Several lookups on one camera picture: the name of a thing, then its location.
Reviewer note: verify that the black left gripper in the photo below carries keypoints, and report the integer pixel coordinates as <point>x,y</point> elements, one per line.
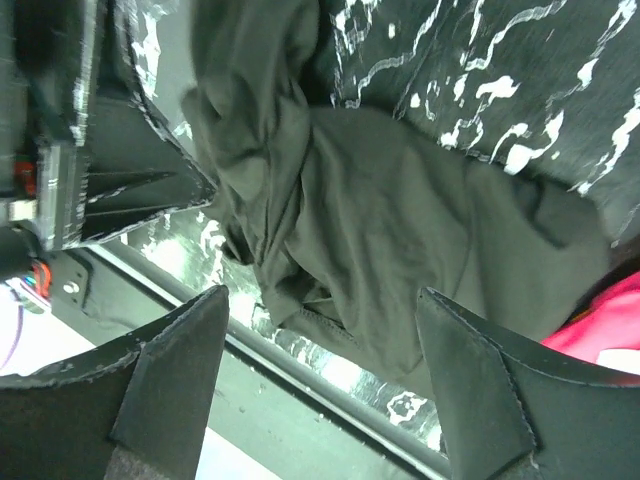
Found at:
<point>63,183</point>

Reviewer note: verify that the magenta folded t-shirt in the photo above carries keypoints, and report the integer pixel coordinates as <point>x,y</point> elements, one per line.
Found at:
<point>607,333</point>

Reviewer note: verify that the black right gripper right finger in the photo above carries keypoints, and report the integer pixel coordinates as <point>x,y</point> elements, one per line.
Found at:
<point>510,408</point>

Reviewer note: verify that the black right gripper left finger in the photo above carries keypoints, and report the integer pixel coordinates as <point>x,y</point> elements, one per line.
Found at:
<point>136,407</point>

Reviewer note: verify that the black printed t-shirt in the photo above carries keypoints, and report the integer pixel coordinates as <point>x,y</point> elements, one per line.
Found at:
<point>346,214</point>

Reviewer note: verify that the black marbled table mat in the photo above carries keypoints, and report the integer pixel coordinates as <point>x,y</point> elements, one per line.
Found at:
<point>551,86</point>

